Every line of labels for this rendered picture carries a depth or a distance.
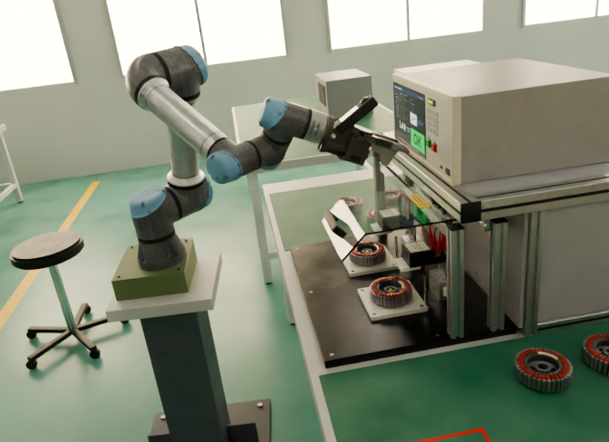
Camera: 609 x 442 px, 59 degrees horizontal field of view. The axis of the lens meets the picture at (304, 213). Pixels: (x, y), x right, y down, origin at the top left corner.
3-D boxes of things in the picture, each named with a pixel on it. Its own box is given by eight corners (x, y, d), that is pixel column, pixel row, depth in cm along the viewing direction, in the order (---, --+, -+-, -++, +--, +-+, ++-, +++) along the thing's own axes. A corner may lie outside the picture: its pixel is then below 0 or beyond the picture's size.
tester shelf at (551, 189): (460, 224, 114) (460, 204, 113) (374, 147, 177) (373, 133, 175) (651, 193, 119) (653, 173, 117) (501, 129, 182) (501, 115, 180)
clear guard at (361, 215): (341, 262, 118) (339, 237, 116) (322, 221, 140) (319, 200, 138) (482, 238, 121) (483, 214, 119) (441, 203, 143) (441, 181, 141)
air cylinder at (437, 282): (439, 301, 142) (439, 283, 140) (429, 287, 149) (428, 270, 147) (457, 297, 143) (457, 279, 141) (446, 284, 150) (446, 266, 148)
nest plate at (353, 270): (350, 277, 159) (349, 273, 159) (339, 255, 173) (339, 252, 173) (399, 269, 161) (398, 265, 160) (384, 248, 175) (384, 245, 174)
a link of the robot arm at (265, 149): (234, 158, 134) (246, 129, 126) (266, 145, 141) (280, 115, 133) (254, 181, 132) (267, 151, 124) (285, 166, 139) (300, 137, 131)
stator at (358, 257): (353, 269, 161) (352, 258, 160) (345, 254, 171) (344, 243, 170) (390, 264, 162) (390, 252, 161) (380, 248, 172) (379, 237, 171)
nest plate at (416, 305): (372, 321, 137) (371, 317, 137) (357, 293, 151) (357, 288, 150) (428, 311, 139) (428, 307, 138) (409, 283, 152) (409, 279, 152)
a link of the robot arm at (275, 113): (258, 113, 131) (268, 87, 124) (300, 126, 133) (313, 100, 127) (255, 135, 126) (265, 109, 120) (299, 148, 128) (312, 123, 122)
